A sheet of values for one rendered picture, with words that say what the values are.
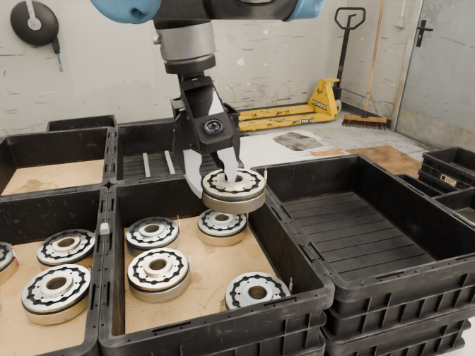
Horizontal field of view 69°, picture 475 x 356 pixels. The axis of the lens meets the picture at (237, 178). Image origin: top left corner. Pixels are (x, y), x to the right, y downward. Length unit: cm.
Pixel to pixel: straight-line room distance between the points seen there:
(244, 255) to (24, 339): 37
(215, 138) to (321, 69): 436
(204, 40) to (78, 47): 339
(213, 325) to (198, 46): 34
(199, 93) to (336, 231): 45
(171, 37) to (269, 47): 387
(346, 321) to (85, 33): 356
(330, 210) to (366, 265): 19
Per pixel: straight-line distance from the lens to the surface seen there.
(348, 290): 50
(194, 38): 47
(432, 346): 76
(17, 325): 66
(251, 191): 53
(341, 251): 73
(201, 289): 62
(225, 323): 45
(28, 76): 391
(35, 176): 112
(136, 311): 61
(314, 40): 463
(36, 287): 66
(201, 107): 46
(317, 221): 80
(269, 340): 52
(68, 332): 62
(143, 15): 36
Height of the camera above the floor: 127
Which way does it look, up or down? 27 degrees down
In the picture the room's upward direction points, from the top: straight up
